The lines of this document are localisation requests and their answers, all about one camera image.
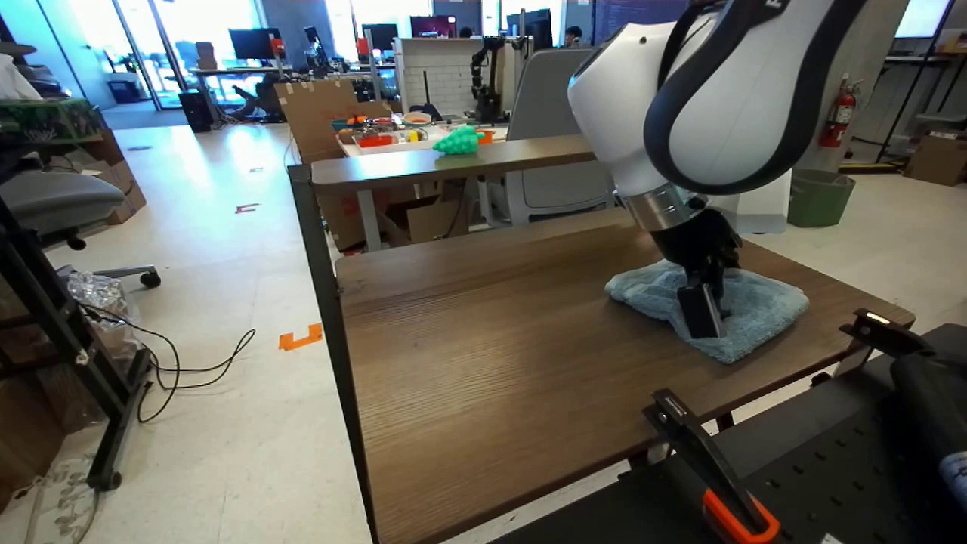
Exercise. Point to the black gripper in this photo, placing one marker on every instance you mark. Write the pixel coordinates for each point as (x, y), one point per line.
(700, 246)

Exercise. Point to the light blue terry towel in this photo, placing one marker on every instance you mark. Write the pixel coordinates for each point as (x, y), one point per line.
(755, 312)

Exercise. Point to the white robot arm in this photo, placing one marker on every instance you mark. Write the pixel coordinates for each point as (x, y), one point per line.
(745, 101)

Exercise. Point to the green bin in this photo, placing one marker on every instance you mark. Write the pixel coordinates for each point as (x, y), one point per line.
(819, 199)

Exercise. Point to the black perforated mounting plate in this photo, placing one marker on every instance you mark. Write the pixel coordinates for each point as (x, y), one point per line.
(834, 472)

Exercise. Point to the red fire extinguisher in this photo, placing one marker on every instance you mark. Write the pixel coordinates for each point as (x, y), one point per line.
(845, 115)

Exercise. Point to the cardboard box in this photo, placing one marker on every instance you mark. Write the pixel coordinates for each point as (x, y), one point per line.
(318, 115)
(434, 218)
(937, 158)
(108, 178)

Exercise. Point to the grey office chair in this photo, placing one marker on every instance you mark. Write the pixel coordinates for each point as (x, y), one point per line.
(538, 101)

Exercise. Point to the black light stand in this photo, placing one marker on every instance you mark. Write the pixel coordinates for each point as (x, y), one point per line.
(912, 86)

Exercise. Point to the wooden table white legs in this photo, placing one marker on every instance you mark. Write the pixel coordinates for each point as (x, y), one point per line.
(455, 163)

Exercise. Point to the large monitor blue screen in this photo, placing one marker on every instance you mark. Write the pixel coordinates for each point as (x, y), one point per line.
(630, 13)

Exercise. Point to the green crumpled plastic object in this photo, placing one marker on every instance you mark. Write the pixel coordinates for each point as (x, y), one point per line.
(458, 143)

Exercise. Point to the white partition panel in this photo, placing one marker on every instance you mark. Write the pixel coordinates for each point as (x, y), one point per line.
(448, 63)

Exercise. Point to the red toy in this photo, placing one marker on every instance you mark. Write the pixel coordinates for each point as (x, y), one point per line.
(376, 140)

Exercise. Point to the computer monitor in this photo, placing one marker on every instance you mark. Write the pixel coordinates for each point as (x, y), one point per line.
(382, 37)
(434, 27)
(251, 45)

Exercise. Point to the crumpled clear plastic bag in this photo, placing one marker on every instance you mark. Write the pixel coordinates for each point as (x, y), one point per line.
(92, 289)

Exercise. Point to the black tripod stand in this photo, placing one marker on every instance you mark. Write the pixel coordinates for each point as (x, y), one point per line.
(61, 321)

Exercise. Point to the grey swivel chair black base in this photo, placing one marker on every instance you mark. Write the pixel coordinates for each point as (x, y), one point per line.
(56, 199)

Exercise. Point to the black machine frame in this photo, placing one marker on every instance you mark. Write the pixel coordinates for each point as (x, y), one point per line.
(491, 79)

